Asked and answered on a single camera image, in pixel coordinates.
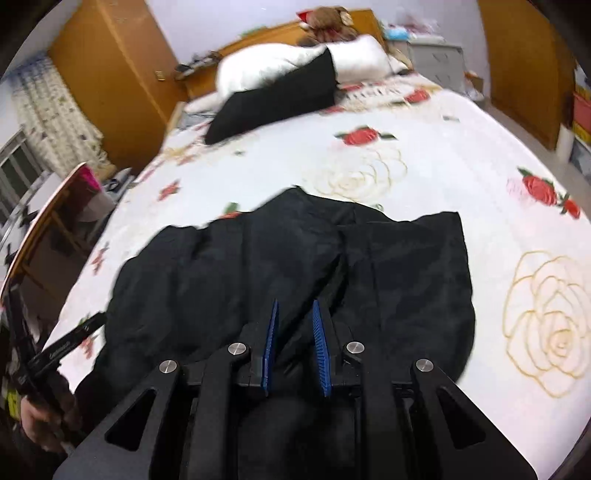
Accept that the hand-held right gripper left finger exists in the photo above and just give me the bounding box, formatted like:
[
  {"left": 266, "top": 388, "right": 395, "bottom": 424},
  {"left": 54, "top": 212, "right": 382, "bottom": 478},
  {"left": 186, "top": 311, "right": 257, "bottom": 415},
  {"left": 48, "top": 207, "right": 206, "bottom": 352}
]
[{"left": 53, "top": 299, "right": 280, "bottom": 480}]

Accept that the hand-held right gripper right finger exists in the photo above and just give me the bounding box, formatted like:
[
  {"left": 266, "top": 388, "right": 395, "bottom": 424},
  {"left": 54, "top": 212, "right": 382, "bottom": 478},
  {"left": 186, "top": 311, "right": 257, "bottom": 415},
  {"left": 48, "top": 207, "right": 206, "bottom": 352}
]
[{"left": 311, "top": 299, "right": 539, "bottom": 480}]

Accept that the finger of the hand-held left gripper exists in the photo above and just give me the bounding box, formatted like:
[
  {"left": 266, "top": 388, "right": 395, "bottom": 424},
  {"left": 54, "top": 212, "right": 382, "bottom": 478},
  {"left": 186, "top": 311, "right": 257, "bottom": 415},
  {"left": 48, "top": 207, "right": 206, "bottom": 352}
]
[
  {"left": 30, "top": 312, "right": 108, "bottom": 371},
  {"left": 4, "top": 285, "right": 34, "bottom": 394}
]

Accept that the black hooded puffer jacket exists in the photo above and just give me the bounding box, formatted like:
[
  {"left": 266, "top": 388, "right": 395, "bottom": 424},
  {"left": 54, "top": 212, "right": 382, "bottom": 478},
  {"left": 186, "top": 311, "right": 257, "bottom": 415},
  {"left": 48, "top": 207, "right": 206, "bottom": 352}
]
[{"left": 74, "top": 186, "right": 476, "bottom": 439}]

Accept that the person's left hand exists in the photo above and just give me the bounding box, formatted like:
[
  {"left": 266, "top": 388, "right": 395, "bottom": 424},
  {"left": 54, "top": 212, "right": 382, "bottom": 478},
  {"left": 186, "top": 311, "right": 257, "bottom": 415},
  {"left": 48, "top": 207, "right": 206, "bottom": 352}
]
[{"left": 18, "top": 399, "right": 61, "bottom": 452}]

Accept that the wooden folding table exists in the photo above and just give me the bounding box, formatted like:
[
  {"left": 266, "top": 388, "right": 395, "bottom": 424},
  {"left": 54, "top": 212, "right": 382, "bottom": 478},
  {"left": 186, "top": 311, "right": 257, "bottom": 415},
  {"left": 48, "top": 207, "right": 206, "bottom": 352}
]
[{"left": 0, "top": 162, "right": 117, "bottom": 297}]

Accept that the window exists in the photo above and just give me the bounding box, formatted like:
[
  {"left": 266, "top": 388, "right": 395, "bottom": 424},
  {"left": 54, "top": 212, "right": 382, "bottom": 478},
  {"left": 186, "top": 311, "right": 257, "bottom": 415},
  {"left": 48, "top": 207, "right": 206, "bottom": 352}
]
[{"left": 0, "top": 129, "right": 52, "bottom": 223}]

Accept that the bed with floral sheet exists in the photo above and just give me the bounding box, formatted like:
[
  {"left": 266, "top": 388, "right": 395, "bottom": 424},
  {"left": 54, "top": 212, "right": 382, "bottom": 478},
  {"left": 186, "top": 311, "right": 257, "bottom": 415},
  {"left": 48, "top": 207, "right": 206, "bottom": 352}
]
[{"left": 44, "top": 69, "right": 591, "bottom": 480}]

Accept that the patterned curtain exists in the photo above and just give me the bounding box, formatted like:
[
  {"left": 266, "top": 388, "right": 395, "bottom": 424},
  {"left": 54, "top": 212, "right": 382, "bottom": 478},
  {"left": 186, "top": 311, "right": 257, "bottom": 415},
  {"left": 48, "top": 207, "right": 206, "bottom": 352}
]
[{"left": 9, "top": 55, "right": 116, "bottom": 172}]

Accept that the black pillow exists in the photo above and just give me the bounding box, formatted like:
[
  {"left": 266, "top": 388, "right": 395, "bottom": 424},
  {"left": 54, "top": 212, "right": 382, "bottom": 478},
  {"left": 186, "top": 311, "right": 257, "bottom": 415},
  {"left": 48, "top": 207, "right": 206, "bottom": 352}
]
[{"left": 204, "top": 48, "right": 341, "bottom": 145}]

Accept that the wooden wardrobe beside curtain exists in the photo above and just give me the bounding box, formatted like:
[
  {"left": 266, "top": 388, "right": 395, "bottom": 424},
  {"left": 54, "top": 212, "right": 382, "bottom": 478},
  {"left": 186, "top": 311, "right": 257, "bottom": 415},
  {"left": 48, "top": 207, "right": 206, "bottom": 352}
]
[{"left": 48, "top": 0, "right": 186, "bottom": 176}]

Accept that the large white pillow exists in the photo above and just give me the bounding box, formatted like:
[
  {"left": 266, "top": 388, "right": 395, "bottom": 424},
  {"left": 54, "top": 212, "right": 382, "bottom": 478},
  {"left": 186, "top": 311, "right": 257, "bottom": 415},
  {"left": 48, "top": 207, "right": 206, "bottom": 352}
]
[{"left": 216, "top": 34, "right": 391, "bottom": 101}]

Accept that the clutter on headboard shelf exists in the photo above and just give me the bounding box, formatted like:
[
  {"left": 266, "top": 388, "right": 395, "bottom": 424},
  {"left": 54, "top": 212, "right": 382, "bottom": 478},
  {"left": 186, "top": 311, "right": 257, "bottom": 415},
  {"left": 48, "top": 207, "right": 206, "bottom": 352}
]
[{"left": 174, "top": 51, "right": 225, "bottom": 77}]

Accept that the small cardboard box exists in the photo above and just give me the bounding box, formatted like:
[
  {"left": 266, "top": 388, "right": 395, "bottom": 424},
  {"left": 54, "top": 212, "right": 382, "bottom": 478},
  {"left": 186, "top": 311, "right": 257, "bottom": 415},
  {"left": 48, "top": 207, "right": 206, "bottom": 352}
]
[{"left": 464, "top": 71, "right": 485, "bottom": 99}]

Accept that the grey drawer cabinet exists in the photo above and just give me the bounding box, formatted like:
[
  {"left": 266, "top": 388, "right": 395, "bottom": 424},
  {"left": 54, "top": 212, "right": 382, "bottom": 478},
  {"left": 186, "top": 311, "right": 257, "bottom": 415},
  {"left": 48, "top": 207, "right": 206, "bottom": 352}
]
[{"left": 409, "top": 39, "right": 465, "bottom": 92}]

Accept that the wooden bed headboard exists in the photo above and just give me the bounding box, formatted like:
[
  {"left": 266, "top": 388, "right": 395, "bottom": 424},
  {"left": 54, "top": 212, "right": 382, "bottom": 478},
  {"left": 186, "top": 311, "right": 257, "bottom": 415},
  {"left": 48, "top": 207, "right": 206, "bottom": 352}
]
[{"left": 178, "top": 9, "right": 385, "bottom": 100}]

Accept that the white roll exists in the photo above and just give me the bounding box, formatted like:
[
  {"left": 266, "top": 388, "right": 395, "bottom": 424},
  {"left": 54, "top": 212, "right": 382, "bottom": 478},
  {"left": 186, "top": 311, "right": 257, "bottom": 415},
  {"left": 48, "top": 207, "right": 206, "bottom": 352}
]
[{"left": 556, "top": 124, "right": 574, "bottom": 160}]

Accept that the clear storage bin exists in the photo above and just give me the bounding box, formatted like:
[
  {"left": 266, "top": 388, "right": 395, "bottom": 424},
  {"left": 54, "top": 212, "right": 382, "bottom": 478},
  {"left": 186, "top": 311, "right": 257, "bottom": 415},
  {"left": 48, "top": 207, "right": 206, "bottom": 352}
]
[{"left": 570, "top": 138, "right": 591, "bottom": 177}]

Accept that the brown teddy bear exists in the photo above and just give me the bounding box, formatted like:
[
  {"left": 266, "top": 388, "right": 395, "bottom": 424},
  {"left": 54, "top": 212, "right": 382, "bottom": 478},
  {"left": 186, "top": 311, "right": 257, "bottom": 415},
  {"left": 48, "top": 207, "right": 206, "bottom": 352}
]
[{"left": 298, "top": 6, "right": 357, "bottom": 45}]

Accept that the red plastic container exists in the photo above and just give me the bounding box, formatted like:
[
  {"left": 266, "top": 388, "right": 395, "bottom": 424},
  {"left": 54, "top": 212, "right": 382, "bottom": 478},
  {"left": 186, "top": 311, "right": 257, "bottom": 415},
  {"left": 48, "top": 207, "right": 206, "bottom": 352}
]
[{"left": 573, "top": 90, "right": 591, "bottom": 140}]

